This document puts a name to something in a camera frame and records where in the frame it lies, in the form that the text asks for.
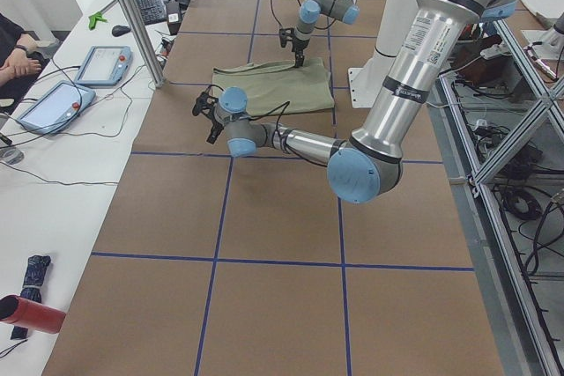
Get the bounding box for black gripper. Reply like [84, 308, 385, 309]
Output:
[192, 90, 224, 144]
[278, 27, 308, 68]

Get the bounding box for olive green long-sleeve shirt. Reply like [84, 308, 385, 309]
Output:
[212, 57, 334, 116]

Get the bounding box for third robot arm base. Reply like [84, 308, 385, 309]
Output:
[522, 12, 563, 60]

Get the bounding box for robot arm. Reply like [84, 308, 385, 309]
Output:
[192, 0, 516, 203]
[278, 0, 360, 68]

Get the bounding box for seated person's hands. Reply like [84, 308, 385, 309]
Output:
[1, 46, 42, 85]

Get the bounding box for far teach pendant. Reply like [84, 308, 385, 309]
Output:
[74, 46, 132, 88]

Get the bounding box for teach pendant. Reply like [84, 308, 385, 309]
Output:
[17, 81, 96, 135]
[74, 46, 132, 88]

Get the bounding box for black keyboard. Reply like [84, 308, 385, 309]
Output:
[135, 0, 167, 25]

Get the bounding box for black computer mouse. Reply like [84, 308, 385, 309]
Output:
[111, 25, 131, 37]

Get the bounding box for green plastic tool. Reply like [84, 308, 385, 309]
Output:
[88, 11, 108, 30]

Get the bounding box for near teach pendant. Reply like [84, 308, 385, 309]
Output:
[17, 81, 96, 135]

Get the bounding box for white power strip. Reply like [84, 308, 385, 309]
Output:
[479, 42, 510, 61]

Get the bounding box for dark folded umbrella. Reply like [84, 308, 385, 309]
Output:
[11, 254, 51, 340]

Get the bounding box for red cylindrical bottle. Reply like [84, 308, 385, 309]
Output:
[1, 295, 66, 334]

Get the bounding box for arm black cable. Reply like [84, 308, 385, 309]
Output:
[233, 100, 292, 124]

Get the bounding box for aluminium frame post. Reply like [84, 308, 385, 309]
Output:
[118, 0, 165, 88]

